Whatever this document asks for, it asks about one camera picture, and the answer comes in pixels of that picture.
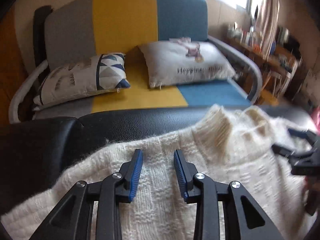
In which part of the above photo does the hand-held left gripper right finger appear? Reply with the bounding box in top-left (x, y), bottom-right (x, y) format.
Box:
top-left (173, 149), bottom-right (284, 240)

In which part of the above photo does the wooden desk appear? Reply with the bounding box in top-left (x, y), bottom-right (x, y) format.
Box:
top-left (226, 36), bottom-right (298, 100)

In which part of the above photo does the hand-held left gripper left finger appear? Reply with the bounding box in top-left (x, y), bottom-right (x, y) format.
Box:
top-left (30, 149), bottom-right (144, 240)

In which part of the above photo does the white triangle pattern pillow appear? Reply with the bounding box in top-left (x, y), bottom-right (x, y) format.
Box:
top-left (33, 52), bottom-right (131, 112)

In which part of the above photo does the brown wooden wardrobe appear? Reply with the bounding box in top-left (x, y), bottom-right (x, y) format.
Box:
top-left (0, 7), bottom-right (35, 125)

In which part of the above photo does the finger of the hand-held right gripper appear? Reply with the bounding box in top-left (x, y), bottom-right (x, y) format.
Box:
top-left (287, 128), bottom-right (320, 151)
top-left (272, 144), bottom-right (300, 159)

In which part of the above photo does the grey yellow blue sofa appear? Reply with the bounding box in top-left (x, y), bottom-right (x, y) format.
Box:
top-left (9, 0), bottom-right (263, 124)

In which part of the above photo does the grey deer print pillow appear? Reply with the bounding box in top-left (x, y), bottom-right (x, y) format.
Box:
top-left (138, 37), bottom-right (237, 88)

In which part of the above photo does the cream knit sweater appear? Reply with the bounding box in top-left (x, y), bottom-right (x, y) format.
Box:
top-left (0, 104), bottom-right (318, 240)

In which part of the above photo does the red ruffled quilt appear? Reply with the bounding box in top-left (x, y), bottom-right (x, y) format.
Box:
top-left (310, 105), bottom-right (320, 130)

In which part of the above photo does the pink patterned curtain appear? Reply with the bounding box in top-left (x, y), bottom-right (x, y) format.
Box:
top-left (247, 0), bottom-right (282, 58)

